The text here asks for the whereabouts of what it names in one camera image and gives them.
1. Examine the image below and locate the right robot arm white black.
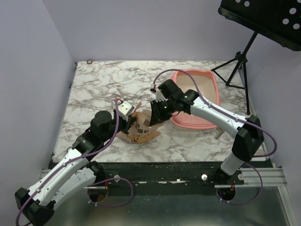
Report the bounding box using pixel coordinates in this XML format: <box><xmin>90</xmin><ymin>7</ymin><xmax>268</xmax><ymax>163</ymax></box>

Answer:
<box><xmin>149</xmin><ymin>79</ymin><xmax>264</xmax><ymax>185</ymax></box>

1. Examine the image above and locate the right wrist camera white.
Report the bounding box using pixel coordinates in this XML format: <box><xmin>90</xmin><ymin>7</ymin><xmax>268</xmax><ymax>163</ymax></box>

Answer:
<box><xmin>150</xmin><ymin>88</ymin><xmax>166</xmax><ymax>102</ymax></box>

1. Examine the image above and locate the purple cable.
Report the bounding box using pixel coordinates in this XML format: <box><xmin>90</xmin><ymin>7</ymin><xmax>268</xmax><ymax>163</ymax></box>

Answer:
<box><xmin>15</xmin><ymin>98</ymin><xmax>135</xmax><ymax>226</ymax></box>
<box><xmin>152</xmin><ymin>68</ymin><xmax>278</xmax><ymax>204</ymax></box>

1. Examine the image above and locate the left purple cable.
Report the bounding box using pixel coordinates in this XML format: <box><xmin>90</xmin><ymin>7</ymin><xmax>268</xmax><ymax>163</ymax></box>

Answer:
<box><xmin>15</xmin><ymin>98</ymin><xmax>135</xmax><ymax>226</ymax></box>

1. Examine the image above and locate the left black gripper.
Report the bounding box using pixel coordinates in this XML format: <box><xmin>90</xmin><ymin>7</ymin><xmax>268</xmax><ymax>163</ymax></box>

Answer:
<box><xmin>102</xmin><ymin>108</ymin><xmax>137</xmax><ymax>143</ymax></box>

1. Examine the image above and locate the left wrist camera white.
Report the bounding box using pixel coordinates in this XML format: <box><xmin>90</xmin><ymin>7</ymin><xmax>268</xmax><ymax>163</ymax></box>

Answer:
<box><xmin>117</xmin><ymin>100</ymin><xmax>135</xmax><ymax>121</ymax></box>

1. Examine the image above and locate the black music stand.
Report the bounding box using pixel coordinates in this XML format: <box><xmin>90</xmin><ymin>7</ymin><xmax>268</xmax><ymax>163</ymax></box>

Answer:
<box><xmin>212</xmin><ymin>0</ymin><xmax>301</xmax><ymax>114</ymax></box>

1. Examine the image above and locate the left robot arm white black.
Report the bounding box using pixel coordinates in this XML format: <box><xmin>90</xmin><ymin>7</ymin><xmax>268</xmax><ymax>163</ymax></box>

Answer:
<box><xmin>15</xmin><ymin>110</ymin><xmax>136</xmax><ymax>226</ymax></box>

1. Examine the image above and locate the orange cat litter bag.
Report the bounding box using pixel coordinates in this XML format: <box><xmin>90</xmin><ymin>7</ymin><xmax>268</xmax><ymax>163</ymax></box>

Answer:
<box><xmin>117</xmin><ymin>101</ymin><xmax>164</xmax><ymax>144</ymax></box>

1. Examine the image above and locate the black table front rail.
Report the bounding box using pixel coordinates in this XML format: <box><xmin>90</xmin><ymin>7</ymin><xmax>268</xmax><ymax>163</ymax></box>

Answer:
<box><xmin>48</xmin><ymin>161</ymin><xmax>245</xmax><ymax>196</ymax></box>

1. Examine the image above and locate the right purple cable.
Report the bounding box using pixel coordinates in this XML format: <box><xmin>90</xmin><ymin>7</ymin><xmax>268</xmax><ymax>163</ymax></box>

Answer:
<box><xmin>152</xmin><ymin>68</ymin><xmax>278</xmax><ymax>204</ymax></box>

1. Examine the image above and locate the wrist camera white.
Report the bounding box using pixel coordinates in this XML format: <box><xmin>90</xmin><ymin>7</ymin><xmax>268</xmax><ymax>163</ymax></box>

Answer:
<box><xmin>150</xmin><ymin>88</ymin><xmax>166</xmax><ymax>102</ymax></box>
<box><xmin>117</xmin><ymin>100</ymin><xmax>135</xmax><ymax>121</ymax></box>

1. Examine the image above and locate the pink litter box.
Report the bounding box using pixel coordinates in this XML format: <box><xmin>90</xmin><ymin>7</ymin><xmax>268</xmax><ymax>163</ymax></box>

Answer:
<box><xmin>170</xmin><ymin>69</ymin><xmax>220</xmax><ymax>130</ymax></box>

